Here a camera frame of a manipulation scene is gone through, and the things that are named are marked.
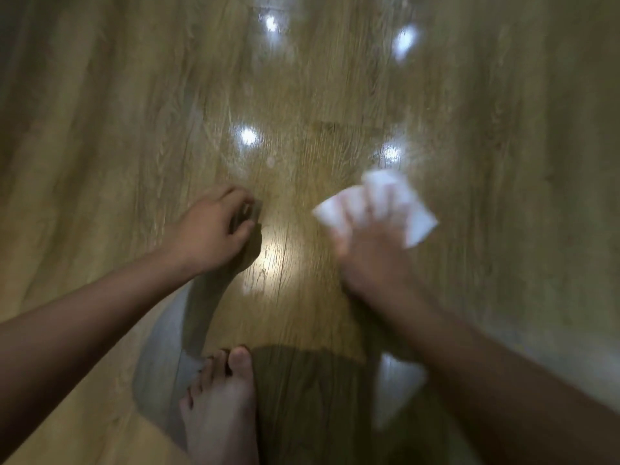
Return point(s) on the person's left hand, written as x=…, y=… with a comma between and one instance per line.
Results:
x=208, y=232

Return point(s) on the person's right hand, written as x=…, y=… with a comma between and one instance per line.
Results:
x=378, y=256

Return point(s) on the white towel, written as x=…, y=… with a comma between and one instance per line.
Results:
x=416, y=222

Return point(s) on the person's right forearm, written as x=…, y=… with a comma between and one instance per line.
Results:
x=499, y=382

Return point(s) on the person's left forearm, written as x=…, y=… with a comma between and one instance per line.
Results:
x=82, y=334

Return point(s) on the person's left foot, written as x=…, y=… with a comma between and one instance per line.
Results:
x=223, y=411

